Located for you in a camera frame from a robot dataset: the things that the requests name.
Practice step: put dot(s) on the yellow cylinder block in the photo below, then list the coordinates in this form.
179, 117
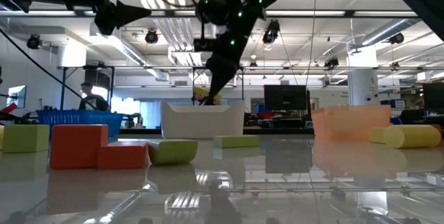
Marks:
416, 136

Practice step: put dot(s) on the black ceiling spotlight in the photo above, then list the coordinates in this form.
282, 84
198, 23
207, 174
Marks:
272, 31
33, 41
331, 62
397, 38
151, 36

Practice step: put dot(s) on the white round column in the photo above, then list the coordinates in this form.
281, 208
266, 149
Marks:
362, 85

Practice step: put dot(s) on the low orange block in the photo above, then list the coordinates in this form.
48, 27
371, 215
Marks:
121, 156

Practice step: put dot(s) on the green cube block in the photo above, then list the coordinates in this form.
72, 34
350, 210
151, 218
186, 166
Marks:
26, 139

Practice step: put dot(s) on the green half-round block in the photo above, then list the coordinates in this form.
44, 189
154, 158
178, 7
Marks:
173, 153

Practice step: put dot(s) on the lit computer monitor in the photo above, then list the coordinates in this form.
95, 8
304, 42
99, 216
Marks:
16, 95

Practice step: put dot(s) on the black metal frame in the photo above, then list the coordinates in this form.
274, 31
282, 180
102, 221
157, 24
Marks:
194, 78
63, 85

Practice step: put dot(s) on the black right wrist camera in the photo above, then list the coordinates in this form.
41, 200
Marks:
204, 45

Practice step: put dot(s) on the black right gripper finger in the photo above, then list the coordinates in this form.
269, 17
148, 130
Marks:
222, 80

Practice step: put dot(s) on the tall orange block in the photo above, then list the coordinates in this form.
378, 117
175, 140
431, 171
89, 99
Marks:
76, 146

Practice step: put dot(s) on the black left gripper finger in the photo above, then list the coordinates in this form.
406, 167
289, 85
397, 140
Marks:
118, 16

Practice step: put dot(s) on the black overhead light bar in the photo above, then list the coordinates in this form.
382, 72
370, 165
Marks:
305, 12

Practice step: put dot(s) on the orange plastic bin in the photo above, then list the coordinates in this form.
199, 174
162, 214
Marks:
347, 121

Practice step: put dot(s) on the black computer monitor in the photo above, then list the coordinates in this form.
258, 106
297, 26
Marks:
285, 97
433, 97

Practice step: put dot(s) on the blue plastic basket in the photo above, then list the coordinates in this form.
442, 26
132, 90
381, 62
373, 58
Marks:
79, 117

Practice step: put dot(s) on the red bar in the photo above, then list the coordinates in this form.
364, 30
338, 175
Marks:
8, 108

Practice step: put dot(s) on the person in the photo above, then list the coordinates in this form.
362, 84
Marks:
93, 101

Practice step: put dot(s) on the white plastic bin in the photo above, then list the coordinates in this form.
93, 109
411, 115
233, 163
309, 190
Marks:
203, 121

